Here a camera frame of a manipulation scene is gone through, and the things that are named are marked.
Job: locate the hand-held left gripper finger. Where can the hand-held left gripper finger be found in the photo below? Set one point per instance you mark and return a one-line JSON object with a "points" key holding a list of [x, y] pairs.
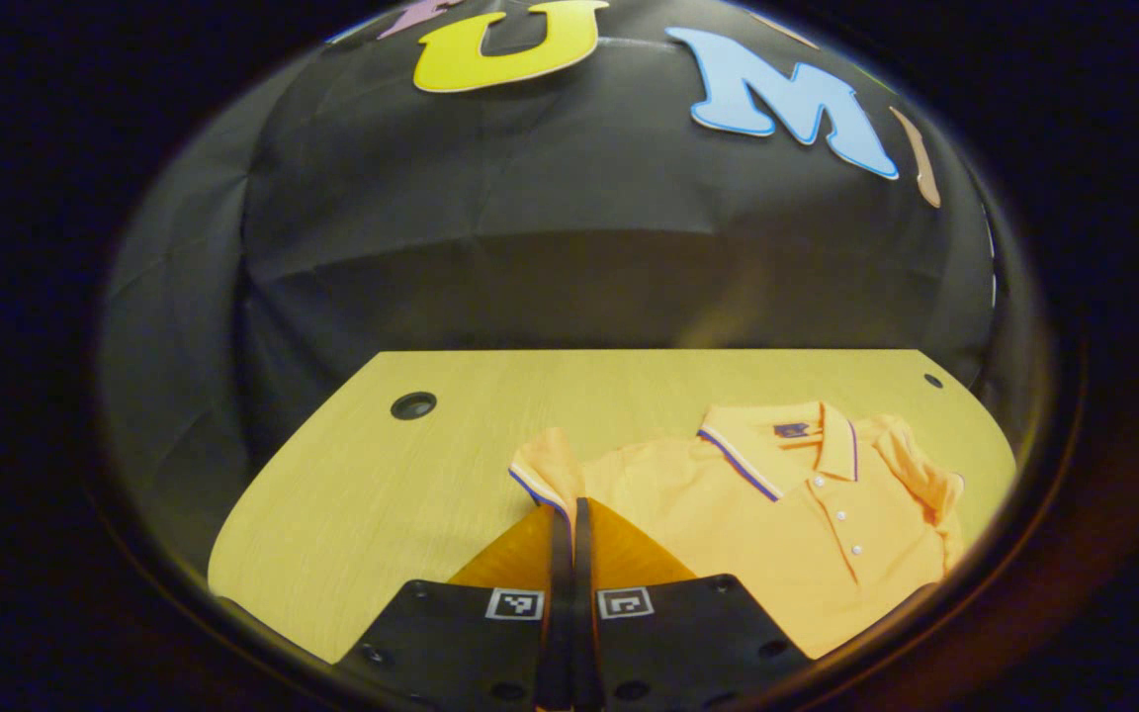
{"points": [[584, 613], [560, 613]]}

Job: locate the orange polo T-shirt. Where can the orange polo T-shirt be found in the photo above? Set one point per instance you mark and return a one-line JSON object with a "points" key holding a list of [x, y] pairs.
{"points": [[728, 534]]}

